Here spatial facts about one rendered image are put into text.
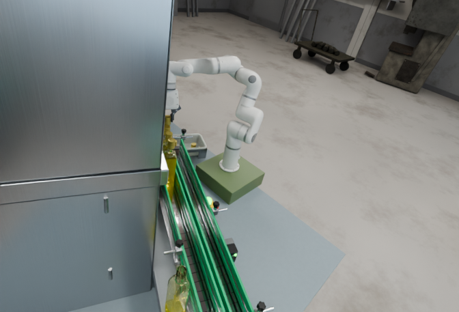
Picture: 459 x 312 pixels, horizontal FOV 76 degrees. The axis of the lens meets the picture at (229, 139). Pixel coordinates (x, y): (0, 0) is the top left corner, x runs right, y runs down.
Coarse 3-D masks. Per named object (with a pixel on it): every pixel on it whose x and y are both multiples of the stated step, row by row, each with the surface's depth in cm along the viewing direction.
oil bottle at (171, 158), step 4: (164, 152) 142; (168, 152) 140; (168, 156) 139; (172, 156) 140; (176, 156) 141; (168, 160) 140; (172, 160) 141; (168, 164) 141; (172, 164) 142; (172, 168) 144; (172, 172) 145; (168, 176) 146; (172, 176) 147; (168, 180) 147; (172, 180) 148; (168, 184) 149; (172, 184) 150
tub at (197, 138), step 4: (176, 136) 198; (196, 136) 204; (200, 136) 203; (176, 140) 200; (184, 140) 202; (188, 140) 204; (192, 140) 205; (196, 140) 206; (200, 140) 202; (184, 144) 203; (188, 144) 204; (196, 144) 206; (200, 144) 202; (204, 144) 195; (188, 148) 188; (192, 148) 189; (196, 148) 190; (200, 148) 191; (204, 148) 192
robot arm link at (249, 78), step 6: (240, 72) 157; (246, 72) 153; (252, 72) 152; (240, 78) 156; (246, 78) 153; (252, 78) 152; (258, 78) 153; (246, 84) 155; (252, 84) 154; (258, 84) 155; (246, 90) 158; (252, 90) 156; (258, 90) 157; (246, 96) 159; (252, 96) 158
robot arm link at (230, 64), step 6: (222, 60) 147; (228, 60) 147; (234, 60) 148; (222, 66) 147; (228, 66) 148; (234, 66) 149; (240, 66) 163; (222, 72) 150; (228, 72) 152; (234, 72) 162; (234, 78) 164
